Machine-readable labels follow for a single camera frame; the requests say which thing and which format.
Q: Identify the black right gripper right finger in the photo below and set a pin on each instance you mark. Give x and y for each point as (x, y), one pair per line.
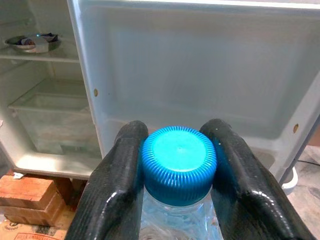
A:
(250, 200)

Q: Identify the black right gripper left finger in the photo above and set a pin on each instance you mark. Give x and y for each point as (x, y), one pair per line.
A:
(112, 195)

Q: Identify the clear water bottle blue cap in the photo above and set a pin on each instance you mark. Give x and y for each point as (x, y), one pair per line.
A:
(178, 160)

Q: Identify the white fridge cabinet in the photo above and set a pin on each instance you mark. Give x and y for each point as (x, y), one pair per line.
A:
(57, 167)

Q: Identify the white fridge door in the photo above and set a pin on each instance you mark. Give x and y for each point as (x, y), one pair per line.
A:
(200, 75)

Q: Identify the glass fridge shelf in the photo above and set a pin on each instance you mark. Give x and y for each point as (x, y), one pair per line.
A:
(50, 57)

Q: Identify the white round plastic base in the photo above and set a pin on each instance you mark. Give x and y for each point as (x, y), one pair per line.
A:
(291, 182)

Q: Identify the red brick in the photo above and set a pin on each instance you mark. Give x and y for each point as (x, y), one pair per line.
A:
(37, 213)
(25, 190)

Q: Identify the clear crisper drawer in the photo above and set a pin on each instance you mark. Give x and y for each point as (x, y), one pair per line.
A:
(50, 125)

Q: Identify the printed brown cardboard box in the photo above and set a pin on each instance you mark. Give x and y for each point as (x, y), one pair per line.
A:
(25, 232)

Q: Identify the steel bowl with packets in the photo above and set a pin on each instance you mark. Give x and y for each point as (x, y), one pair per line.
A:
(25, 47)

